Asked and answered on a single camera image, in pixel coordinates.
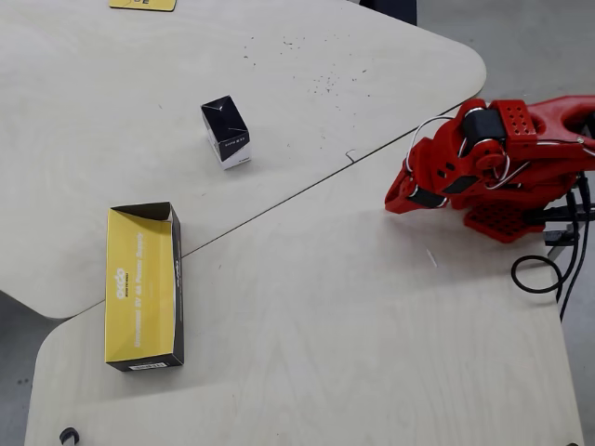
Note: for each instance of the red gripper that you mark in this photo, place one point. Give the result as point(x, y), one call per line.
point(427, 199)

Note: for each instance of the small black white box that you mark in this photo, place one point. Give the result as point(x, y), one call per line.
point(228, 130)

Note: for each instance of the red robot arm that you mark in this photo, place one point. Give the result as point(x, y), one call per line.
point(548, 158)

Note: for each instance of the red perforated robot base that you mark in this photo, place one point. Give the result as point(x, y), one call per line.
point(497, 223)

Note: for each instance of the open black okdo box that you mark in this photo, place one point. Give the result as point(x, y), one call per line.
point(139, 279)

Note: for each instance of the black table clamp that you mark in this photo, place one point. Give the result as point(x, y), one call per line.
point(558, 237)

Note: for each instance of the yellow card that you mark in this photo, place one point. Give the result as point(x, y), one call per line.
point(125, 4)

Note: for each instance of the small black clip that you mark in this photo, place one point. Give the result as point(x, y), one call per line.
point(63, 435)

